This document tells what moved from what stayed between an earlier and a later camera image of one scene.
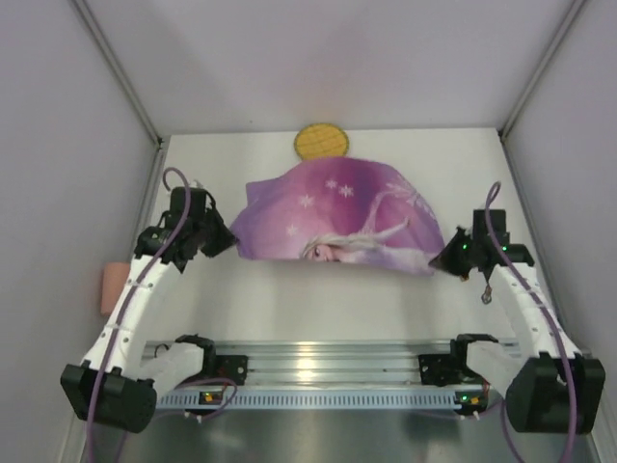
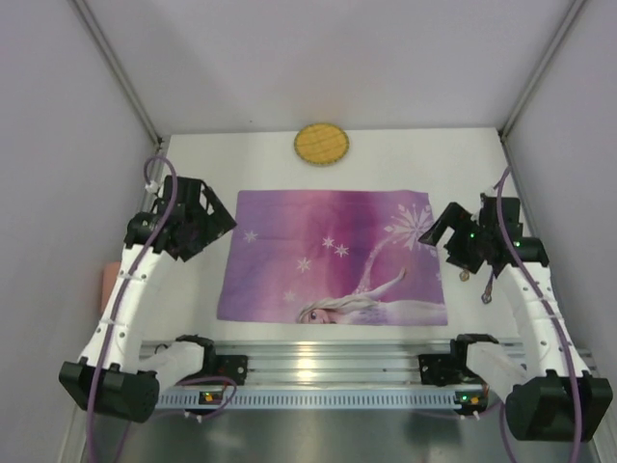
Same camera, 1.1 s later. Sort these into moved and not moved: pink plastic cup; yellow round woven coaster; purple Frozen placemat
Moved: purple Frozen placemat
Not moved: yellow round woven coaster; pink plastic cup
